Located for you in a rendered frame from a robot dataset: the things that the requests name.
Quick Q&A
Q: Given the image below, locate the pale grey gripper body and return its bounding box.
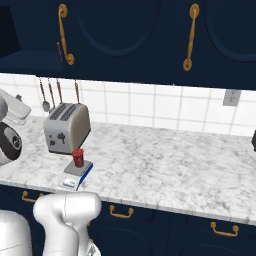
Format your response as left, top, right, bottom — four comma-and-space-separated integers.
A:
5, 94, 33, 126

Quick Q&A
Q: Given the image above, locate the red yogurt cup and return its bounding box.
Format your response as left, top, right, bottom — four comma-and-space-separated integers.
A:
71, 147, 85, 169

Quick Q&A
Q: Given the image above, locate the white and blue digital scale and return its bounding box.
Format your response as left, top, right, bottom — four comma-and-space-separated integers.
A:
56, 159, 95, 192

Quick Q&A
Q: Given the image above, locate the silver toaster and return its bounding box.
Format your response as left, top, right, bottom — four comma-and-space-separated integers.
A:
43, 102, 92, 155

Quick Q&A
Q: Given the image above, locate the thin red stick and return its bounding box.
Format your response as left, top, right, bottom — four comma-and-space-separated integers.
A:
55, 41, 64, 63

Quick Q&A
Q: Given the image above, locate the navy drawer front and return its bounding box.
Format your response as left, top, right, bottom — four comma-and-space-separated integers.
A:
89, 197, 173, 234
170, 210, 256, 249
0, 184, 46, 214

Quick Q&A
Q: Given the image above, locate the hanging spoon with brown handle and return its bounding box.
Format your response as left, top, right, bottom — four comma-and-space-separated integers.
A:
38, 77, 51, 114

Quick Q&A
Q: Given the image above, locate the hanging utensil with brown handle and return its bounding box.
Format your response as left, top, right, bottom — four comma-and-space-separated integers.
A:
55, 78, 64, 104
46, 77, 57, 110
73, 79, 81, 105

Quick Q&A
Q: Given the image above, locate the open navy wall cabinet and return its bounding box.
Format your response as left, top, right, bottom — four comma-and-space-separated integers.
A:
0, 0, 62, 78

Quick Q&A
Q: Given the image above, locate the gold drawer handle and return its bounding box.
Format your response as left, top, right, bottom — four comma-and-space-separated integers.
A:
209, 220, 240, 238
108, 204, 135, 220
21, 190, 45, 204

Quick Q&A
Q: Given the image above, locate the gold cabinet door handle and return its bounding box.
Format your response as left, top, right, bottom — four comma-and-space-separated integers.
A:
182, 3, 201, 72
57, 3, 76, 66

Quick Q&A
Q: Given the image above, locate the navy wall cabinet door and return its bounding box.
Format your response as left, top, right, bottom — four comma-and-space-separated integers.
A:
54, 0, 174, 85
173, 0, 256, 91

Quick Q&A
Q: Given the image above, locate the grey wall socket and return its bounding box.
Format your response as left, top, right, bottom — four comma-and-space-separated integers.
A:
222, 88, 242, 108

